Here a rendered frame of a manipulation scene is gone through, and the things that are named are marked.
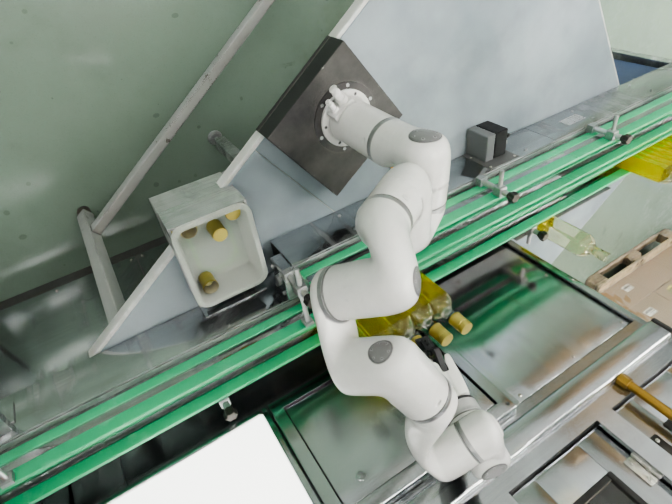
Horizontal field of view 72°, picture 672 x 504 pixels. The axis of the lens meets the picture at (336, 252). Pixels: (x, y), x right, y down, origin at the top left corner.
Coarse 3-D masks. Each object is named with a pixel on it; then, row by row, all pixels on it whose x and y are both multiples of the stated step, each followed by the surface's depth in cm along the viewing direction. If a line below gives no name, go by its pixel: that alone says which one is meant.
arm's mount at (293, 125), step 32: (320, 64) 95; (352, 64) 97; (288, 96) 97; (320, 96) 97; (384, 96) 105; (256, 128) 100; (288, 128) 97; (320, 128) 100; (320, 160) 105; (352, 160) 110
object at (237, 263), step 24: (216, 216) 95; (240, 216) 103; (192, 240) 103; (240, 240) 109; (192, 264) 106; (216, 264) 109; (240, 264) 113; (264, 264) 108; (192, 288) 100; (240, 288) 108
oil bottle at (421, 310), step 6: (420, 300) 111; (414, 306) 110; (420, 306) 110; (426, 306) 110; (408, 312) 110; (414, 312) 109; (420, 312) 109; (426, 312) 109; (432, 312) 110; (414, 318) 109; (420, 318) 108; (426, 318) 109; (414, 324) 110; (420, 324) 109
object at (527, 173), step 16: (640, 112) 150; (656, 112) 148; (608, 128) 144; (624, 128) 143; (640, 128) 144; (576, 144) 139; (592, 144) 138; (608, 144) 138; (544, 160) 134; (560, 160) 133; (576, 160) 133; (496, 176) 130; (512, 176) 130; (528, 176) 128; (544, 176) 128; (464, 192) 126; (480, 192) 125; (448, 208) 121; (464, 208) 120; (480, 208) 120; (448, 224) 116; (336, 256) 111; (352, 256) 111; (368, 256) 110; (304, 272) 108
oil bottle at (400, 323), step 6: (402, 312) 110; (384, 318) 109; (390, 318) 108; (396, 318) 108; (402, 318) 108; (408, 318) 108; (390, 324) 107; (396, 324) 107; (402, 324) 107; (408, 324) 107; (396, 330) 107; (402, 330) 106; (408, 330) 107; (402, 336) 107
